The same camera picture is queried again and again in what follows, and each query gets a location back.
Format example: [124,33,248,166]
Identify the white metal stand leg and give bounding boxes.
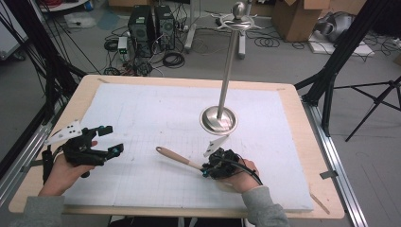
[237,30,248,61]
[183,0,201,53]

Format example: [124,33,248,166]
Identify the black tripod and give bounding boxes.
[333,75,401,143]

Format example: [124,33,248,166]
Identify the grey rounded device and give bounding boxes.
[315,11,357,44]

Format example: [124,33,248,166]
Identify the aluminium rail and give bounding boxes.
[0,121,55,207]
[302,99,370,227]

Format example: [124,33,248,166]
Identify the coiled black cable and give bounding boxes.
[103,38,119,53]
[162,50,186,69]
[253,35,282,49]

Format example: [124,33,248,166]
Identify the clear plastic bag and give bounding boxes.
[63,11,97,29]

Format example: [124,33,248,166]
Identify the tan tape strip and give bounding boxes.
[309,192,331,216]

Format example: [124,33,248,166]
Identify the brown cardboard box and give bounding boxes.
[271,0,332,44]

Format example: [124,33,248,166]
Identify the small white power box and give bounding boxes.
[116,36,130,56]

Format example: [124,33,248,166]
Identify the wooden slotted spatula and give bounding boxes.
[155,146,206,173]

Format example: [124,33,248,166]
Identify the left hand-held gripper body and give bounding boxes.
[44,119,108,180]

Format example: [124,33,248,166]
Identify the steel utensil hanging stand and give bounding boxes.
[200,1,264,136]

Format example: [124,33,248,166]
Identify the grey metal bracket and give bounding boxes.
[20,159,44,173]
[320,169,340,181]

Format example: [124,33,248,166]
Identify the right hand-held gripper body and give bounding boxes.
[201,135,244,181]

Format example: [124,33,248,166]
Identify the white flat board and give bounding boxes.
[306,30,376,59]

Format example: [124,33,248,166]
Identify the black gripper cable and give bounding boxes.
[41,147,64,185]
[224,156,265,187]

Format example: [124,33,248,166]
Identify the person's right hand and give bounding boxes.
[220,157,261,194]

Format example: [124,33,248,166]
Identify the black metal frame stand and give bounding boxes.
[0,0,89,179]
[294,0,393,137]

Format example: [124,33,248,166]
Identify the black computer tower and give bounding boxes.
[127,5,156,60]
[153,4,176,51]

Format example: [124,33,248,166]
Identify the white grid mat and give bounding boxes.
[62,82,315,212]

